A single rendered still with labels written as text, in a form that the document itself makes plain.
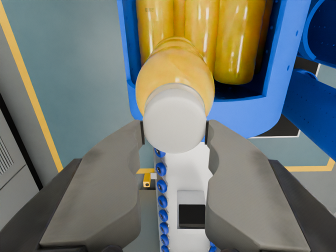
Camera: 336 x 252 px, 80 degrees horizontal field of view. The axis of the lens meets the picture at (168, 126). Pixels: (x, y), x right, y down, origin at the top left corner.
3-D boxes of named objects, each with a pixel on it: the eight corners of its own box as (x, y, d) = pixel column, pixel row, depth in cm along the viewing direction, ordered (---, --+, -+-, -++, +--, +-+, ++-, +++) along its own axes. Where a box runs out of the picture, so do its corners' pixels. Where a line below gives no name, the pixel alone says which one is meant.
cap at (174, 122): (174, 75, 12) (174, 84, 10) (217, 117, 13) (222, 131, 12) (132, 117, 13) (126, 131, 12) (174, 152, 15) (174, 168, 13)
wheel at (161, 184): (163, 196, 68) (168, 193, 69) (162, 186, 66) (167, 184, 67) (155, 188, 72) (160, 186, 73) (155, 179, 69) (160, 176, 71)
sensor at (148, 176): (145, 178, 77) (143, 187, 72) (144, 172, 75) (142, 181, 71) (165, 178, 76) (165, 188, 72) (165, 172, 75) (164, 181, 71)
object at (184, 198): (176, 195, 76) (177, 234, 63) (176, 187, 74) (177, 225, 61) (203, 195, 76) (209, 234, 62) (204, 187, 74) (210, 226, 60)
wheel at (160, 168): (162, 179, 65) (167, 177, 66) (161, 168, 63) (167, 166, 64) (154, 172, 68) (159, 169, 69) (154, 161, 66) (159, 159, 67)
